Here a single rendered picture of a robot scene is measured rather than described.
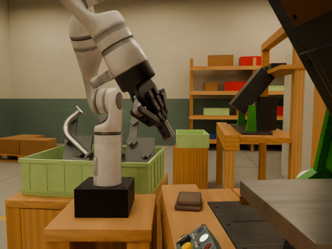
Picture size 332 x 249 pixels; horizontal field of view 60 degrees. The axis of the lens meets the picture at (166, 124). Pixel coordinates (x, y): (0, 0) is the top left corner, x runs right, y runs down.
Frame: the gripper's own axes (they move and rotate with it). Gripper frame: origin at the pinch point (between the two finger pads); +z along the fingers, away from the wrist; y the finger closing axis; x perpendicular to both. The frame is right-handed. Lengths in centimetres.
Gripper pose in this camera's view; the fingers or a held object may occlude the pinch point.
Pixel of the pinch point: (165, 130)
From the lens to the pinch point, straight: 58.7
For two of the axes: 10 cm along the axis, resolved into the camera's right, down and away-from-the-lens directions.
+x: -8.0, 3.5, 4.9
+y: 3.5, -3.9, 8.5
